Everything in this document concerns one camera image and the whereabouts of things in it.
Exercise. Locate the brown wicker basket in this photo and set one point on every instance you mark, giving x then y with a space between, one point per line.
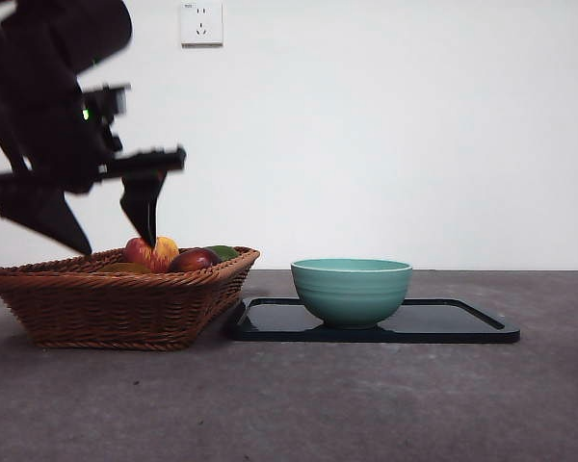
115 308

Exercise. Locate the brown kiwi fruit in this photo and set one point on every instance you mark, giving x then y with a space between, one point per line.
125 268

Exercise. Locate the red yellow apple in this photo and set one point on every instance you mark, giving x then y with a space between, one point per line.
166 252

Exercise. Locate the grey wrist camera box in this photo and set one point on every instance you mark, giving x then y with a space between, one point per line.
118 101

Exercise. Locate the dark red plum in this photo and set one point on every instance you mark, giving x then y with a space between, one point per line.
192 262

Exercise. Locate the white wall socket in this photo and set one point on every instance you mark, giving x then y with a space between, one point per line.
201 24

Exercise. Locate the black rectangular tray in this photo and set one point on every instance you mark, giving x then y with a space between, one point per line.
438 322

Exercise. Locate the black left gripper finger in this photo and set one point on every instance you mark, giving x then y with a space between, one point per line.
43 212
142 202

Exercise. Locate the green avocado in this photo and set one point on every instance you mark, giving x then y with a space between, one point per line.
226 252

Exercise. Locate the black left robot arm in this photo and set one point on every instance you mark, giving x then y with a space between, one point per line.
34 96

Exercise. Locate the teal bowl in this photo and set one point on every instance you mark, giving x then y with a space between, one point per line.
351 293

